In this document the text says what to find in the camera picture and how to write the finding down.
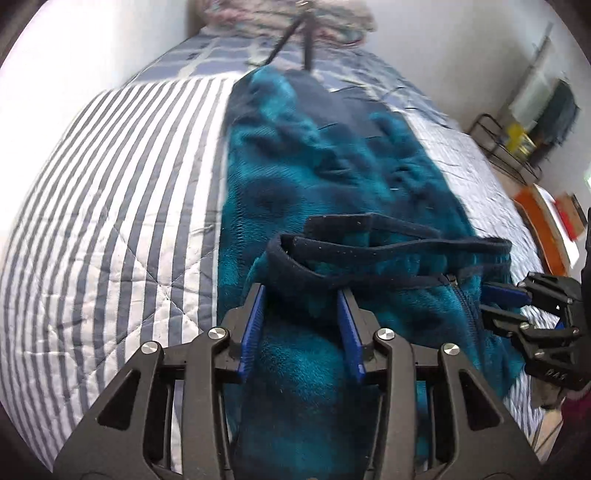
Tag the floral pillow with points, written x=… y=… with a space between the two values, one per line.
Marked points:
x=337 y=23

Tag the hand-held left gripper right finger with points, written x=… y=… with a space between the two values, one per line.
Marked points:
x=351 y=337

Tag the red box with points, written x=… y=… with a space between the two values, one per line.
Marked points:
x=567 y=217

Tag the blue white striped quilt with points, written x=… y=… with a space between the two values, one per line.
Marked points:
x=115 y=207

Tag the dark teal hanging cloth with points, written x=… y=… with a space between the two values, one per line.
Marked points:
x=561 y=115

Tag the white panel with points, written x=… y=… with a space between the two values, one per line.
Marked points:
x=531 y=99

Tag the teal plaid fleece jacket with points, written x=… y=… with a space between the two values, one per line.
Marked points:
x=300 y=184

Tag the black metal rack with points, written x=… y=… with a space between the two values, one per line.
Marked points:
x=503 y=152

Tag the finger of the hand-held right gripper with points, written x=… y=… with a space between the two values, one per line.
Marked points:
x=508 y=294
x=503 y=316

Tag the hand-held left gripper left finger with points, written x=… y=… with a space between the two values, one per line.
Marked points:
x=251 y=337

